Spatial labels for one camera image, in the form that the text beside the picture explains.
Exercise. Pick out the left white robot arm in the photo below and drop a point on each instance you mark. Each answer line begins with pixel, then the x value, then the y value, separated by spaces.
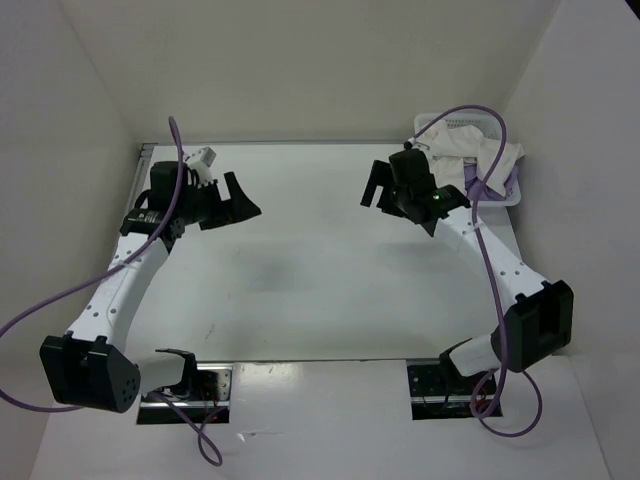
pixel 87 367

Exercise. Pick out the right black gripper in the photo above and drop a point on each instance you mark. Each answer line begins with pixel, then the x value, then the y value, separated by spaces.
pixel 381 174

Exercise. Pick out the white plastic laundry basket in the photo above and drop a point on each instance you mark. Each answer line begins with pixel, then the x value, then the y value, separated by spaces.
pixel 488 125

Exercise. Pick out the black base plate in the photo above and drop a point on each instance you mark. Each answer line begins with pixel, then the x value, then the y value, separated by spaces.
pixel 207 396
pixel 432 397

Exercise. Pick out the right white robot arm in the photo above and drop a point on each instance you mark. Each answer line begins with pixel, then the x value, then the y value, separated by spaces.
pixel 537 314

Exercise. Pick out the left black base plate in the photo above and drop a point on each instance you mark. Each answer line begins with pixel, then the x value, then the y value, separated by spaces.
pixel 207 396

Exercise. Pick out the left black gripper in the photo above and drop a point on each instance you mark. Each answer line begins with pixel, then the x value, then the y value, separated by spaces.
pixel 238 207

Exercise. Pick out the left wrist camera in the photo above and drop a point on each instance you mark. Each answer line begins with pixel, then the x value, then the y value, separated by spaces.
pixel 201 160

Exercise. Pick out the white t shirt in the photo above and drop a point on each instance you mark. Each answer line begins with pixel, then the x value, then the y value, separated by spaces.
pixel 449 149

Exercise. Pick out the purple t shirt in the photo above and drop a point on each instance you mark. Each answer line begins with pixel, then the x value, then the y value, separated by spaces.
pixel 475 190

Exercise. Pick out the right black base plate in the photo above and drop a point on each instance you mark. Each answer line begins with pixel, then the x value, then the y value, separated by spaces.
pixel 432 397

